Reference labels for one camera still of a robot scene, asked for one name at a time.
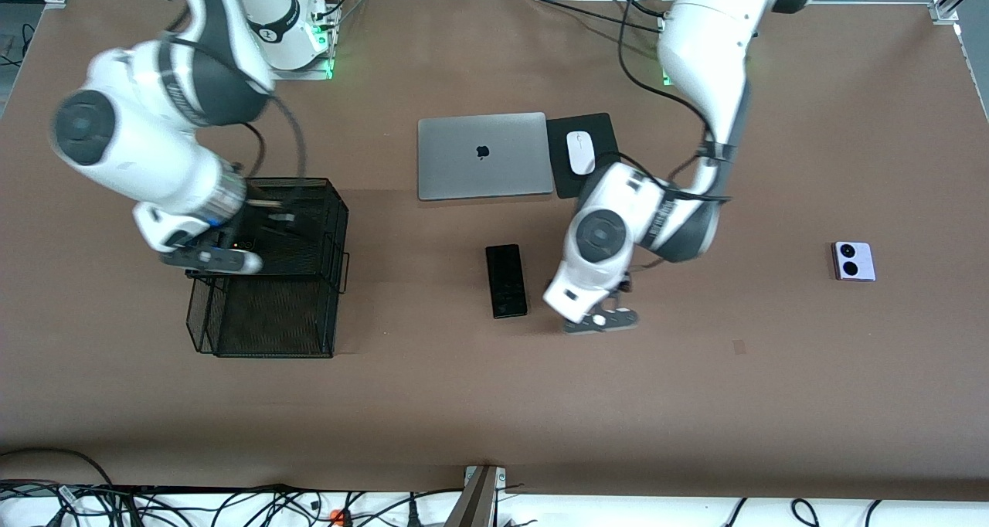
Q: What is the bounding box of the black slab smartphone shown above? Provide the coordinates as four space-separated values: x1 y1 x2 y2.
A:
485 244 528 319

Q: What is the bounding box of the lavender flip phone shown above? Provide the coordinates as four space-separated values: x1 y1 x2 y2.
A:
831 241 877 282

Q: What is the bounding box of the white computer mouse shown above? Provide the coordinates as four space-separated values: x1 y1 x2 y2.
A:
566 131 596 176

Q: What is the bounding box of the black mouse pad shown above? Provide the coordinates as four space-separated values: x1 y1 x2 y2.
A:
545 112 628 199

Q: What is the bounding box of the silver closed laptop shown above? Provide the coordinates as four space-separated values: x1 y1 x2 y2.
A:
417 112 556 202

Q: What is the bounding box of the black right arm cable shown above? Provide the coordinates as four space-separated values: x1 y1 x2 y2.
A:
155 0 308 203

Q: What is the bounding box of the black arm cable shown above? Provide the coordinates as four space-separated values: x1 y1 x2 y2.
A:
155 0 308 203
617 0 735 203

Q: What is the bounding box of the black wire mesh organizer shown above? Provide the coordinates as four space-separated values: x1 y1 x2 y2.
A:
185 177 350 359

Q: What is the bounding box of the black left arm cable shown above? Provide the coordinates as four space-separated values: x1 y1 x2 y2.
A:
617 0 735 203

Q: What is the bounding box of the aluminium frame post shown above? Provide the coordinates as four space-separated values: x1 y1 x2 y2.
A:
444 465 507 527

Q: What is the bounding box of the black flat cable duct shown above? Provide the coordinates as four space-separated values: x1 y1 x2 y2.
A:
0 483 287 498

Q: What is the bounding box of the long black table cable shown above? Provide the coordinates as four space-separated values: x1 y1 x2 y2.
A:
529 0 665 33

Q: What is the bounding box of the thick black arched cable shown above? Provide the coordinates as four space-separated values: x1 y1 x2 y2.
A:
0 448 117 527

